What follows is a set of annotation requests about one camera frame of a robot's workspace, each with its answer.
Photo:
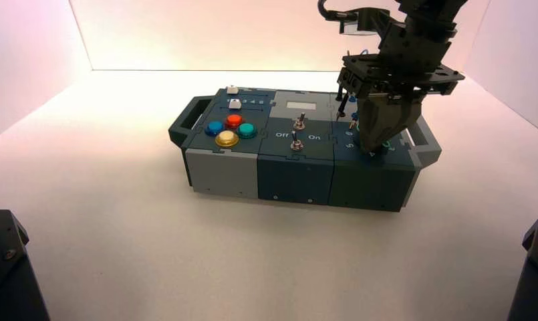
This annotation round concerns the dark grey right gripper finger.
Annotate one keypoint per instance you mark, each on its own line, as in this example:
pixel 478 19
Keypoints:
pixel 374 124
pixel 405 115

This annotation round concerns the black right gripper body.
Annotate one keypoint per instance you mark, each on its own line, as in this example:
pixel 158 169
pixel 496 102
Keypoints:
pixel 410 57

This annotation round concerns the white slider cap up arrow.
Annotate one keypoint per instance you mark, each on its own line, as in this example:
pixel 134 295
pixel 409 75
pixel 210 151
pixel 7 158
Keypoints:
pixel 235 104

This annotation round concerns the white rectangular display window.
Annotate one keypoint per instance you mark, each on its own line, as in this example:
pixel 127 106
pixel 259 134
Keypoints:
pixel 301 106

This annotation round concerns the blue round push button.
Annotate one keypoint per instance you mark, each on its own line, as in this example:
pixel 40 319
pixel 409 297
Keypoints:
pixel 214 128

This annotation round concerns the red round push button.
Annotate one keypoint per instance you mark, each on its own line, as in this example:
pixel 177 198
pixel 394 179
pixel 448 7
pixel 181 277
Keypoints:
pixel 233 121

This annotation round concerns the teal green rotary knob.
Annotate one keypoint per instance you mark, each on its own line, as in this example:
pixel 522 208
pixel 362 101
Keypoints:
pixel 387 145

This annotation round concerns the green round push button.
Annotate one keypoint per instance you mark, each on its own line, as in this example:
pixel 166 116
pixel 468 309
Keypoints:
pixel 247 130

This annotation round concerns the white slider cap down arrow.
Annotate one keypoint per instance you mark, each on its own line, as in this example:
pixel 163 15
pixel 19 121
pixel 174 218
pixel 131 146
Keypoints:
pixel 232 90

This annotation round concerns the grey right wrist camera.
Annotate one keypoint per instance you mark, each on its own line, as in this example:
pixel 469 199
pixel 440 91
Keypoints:
pixel 353 27

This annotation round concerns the black banana plug lead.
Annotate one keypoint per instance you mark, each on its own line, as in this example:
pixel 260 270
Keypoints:
pixel 339 94
pixel 342 107

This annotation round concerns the metal toggle switch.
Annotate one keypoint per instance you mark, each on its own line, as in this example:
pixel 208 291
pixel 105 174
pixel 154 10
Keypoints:
pixel 296 143
pixel 300 121

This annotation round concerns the yellow round push button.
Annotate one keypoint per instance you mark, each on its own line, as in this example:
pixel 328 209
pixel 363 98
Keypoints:
pixel 226 139

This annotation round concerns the teal and grey control box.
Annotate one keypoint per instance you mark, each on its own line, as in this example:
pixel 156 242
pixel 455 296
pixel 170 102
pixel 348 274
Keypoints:
pixel 291 177

